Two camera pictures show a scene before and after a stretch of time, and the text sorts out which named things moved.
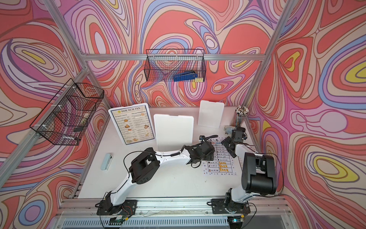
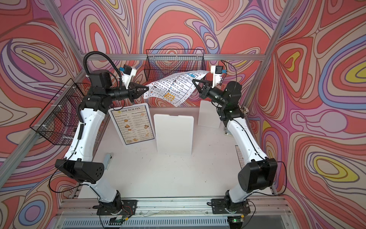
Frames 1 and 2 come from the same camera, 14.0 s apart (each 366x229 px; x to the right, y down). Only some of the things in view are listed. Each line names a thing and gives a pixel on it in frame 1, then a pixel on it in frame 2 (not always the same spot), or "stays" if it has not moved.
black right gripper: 226,142 → 205,92
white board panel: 173,132 stays
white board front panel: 134,123 → 113,145
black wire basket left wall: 67,117 stays
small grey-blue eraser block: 106,161 stays
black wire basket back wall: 162,65 stays
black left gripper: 210,157 → 132,93
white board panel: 210,113 stays
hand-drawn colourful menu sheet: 224,163 → 174,90
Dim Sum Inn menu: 133,124 stays
